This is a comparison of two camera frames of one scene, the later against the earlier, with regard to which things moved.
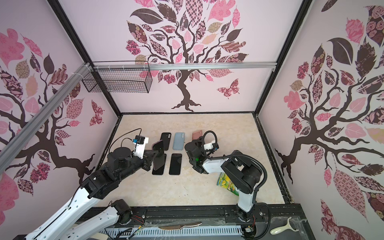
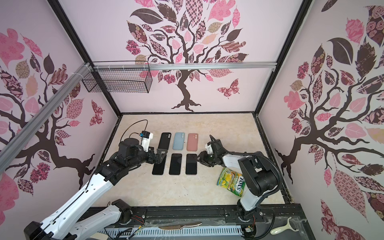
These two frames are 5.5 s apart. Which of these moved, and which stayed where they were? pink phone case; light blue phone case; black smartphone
Moved: pink phone case
Stayed: black smartphone; light blue phone case
